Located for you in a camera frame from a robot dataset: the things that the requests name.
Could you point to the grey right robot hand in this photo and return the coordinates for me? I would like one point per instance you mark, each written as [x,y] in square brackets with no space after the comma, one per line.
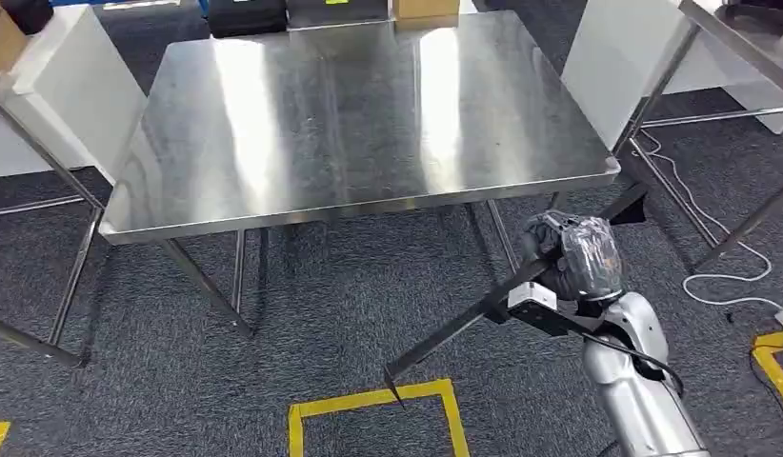
[587,258]

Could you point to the long black plastic panel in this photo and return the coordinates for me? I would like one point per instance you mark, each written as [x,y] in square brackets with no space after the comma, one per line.
[448,331]

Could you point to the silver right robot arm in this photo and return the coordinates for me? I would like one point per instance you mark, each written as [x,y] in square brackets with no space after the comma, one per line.
[631,391]

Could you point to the white board panel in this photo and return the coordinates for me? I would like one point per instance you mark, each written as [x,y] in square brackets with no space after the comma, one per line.
[618,63]
[70,82]

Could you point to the stainless steel table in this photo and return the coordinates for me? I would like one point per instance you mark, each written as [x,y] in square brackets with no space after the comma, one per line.
[341,126]
[745,50]
[76,277]

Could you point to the brown cardboard box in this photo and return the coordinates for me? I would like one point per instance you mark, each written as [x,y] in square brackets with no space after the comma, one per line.
[0,38]
[426,12]

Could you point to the dark grey box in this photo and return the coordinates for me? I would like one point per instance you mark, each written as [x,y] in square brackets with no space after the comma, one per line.
[338,12]

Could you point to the black box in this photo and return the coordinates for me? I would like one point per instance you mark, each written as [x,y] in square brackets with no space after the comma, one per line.
[246,16]

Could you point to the black rounded object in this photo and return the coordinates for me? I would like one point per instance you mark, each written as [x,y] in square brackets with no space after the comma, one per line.
[25,12]

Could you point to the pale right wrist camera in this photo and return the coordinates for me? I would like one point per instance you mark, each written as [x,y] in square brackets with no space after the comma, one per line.
[530,296]

